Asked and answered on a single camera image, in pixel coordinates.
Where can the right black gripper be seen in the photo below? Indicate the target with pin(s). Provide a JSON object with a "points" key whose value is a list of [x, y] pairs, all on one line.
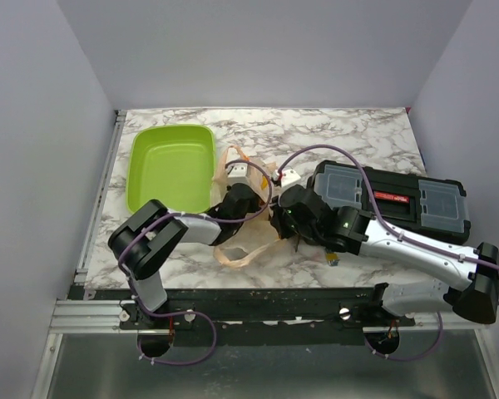
{"points": [[276, 219]]}

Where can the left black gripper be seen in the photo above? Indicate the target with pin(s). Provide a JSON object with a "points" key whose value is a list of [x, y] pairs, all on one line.
{"points": [[254, 208]]}

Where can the orange printed plastic bag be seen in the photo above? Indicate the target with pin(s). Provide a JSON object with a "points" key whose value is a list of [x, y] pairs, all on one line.
{"points": [[255, 237]]}

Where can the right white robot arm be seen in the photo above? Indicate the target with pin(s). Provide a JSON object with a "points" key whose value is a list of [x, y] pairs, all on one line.
{"points": [[463, 279]]}

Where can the small yellow blue connector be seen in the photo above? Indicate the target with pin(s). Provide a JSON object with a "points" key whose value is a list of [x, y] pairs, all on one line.
{"points": [[332, 258]]}

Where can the green plastic tray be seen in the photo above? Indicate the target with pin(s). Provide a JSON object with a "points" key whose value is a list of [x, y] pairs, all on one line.
{"points": [[173, 164]]}

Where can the black tool case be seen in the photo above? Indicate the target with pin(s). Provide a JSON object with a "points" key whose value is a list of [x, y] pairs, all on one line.
{"points": [[430, 207]]}

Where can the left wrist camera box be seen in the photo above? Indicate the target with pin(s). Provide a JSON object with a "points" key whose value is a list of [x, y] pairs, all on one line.
{"points": [[238, 173]]}

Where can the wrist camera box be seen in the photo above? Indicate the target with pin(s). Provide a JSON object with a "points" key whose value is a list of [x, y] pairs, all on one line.
{"points": [[285, 178], [238, 173]]}

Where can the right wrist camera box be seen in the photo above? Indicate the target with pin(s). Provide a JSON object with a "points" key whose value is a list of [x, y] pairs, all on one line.
{"points": [[285, 178]]}

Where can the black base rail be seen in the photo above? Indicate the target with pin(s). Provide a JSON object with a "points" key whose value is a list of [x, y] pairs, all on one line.
{"points": [[197, 317]]}

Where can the aluminium extrusion rail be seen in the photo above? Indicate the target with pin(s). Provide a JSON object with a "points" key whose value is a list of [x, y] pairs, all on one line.
{"points": [[107, 316]]}

